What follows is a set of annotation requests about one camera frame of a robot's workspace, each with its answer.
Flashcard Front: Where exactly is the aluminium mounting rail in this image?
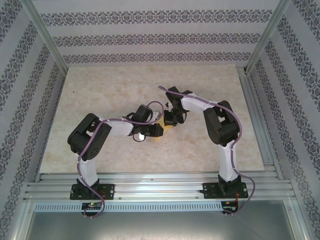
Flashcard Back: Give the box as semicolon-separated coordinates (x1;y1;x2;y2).
23;171;298;201

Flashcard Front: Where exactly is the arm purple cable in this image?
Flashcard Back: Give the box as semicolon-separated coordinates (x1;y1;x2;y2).
158;85;256;218
76;100;165;220

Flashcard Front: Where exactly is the aluminium side rail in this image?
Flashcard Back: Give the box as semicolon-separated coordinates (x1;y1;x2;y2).
235;65;285;180

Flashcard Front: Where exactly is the slotted grey cable duct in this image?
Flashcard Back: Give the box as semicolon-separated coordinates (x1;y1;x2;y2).
33;201;224;213

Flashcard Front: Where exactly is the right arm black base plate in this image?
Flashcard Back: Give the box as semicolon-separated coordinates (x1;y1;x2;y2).
202;181;249;200

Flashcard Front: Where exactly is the grey metal sheet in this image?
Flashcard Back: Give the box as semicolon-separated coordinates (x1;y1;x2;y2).
24;199;302;240

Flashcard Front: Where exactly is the yellow paper sheet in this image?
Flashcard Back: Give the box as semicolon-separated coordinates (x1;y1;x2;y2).
154;119;176;141

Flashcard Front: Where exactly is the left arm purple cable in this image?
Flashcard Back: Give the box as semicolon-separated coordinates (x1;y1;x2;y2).
76;100;165;220

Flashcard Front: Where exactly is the aluminium frame bar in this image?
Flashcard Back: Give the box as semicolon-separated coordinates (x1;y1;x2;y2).
4;195;35;240
284;197;316;240
245;0;293;76
19;0;69;74

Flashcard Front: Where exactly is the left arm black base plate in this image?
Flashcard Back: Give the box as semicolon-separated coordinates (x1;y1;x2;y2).
69;183;116;201

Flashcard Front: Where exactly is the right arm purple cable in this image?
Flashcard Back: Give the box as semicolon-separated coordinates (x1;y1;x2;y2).
158;85;256;218

